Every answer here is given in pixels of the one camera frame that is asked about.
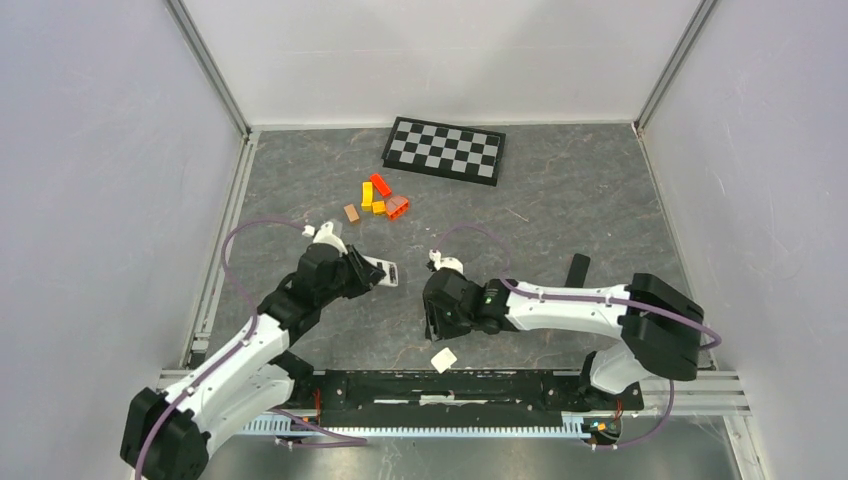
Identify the red toy block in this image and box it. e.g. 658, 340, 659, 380
369, 173, 392, 198

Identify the white battery cover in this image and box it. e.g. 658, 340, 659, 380
430, 347, 458, 374

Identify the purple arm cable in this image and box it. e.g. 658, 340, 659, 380
133, 218, 313, 480
431, 223, 723, 450

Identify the yellow toy block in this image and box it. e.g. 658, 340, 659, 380
360, 181, 374, 212

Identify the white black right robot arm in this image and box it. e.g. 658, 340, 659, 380
422, 268, 707, 408

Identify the brown cylinder block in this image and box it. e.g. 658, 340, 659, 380
343, 204, 361, 224

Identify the orange toy block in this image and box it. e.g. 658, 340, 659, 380
385, 195, 409, 221

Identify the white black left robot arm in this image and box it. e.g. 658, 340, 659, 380
119, 243, 397, 479

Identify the aluminium frame rail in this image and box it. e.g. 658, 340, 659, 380
639, 370, 751, 417

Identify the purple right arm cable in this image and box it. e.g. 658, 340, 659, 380
431, 223, 723, 450

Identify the grey slotted cable duct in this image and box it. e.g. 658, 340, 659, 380
236, 414, 590, 440

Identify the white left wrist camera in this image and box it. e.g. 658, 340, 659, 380
301, 220, 348, 255

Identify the black white checkerboard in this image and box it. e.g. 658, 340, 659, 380
381, 117, 506, 187

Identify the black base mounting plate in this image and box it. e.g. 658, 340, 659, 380
283, 369, 644, 428

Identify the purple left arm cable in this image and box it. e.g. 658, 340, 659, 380
133, 218, 313, 480

